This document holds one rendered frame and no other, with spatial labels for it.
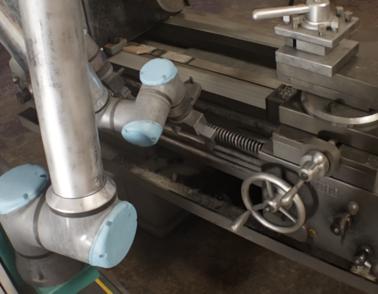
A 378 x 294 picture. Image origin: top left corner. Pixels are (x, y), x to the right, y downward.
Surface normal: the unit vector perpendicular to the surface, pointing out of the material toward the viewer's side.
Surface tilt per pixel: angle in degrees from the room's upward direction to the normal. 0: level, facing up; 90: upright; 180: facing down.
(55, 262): 70
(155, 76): 19
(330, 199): 90
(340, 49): 0
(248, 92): 36
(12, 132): 0
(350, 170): 90
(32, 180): 5
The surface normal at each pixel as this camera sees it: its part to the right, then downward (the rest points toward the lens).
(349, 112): -0.11, -0.81
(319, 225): -0.62, 0.51
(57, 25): 0.43, 0.38
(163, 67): -0.25, -0.58
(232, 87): -0.46, -0.36
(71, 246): -0.40, 0.42
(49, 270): 0.27, 0.21
